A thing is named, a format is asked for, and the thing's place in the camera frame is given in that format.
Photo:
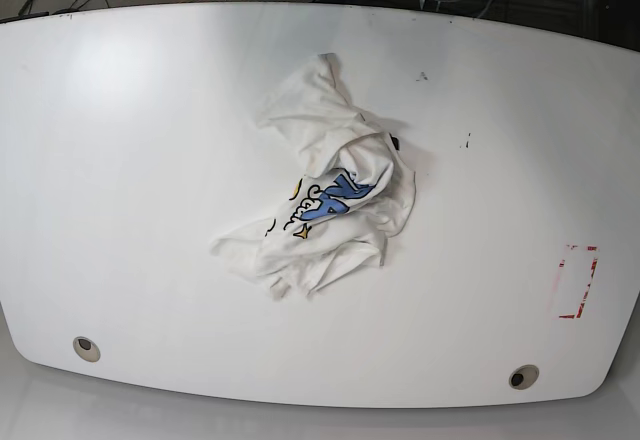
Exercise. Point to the white printed t-shirt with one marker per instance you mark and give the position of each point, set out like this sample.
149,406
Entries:
355,192

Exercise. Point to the red tape rectangle marking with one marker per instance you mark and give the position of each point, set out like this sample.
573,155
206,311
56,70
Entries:
575,274

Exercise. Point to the left table cable grommet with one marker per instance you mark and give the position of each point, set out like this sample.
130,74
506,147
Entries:
86,349

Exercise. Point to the table cable grommet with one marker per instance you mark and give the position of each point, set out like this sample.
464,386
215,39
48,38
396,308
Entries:
524,377
86,349

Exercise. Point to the right table cable grommet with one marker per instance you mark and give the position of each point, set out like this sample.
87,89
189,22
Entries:
524,377

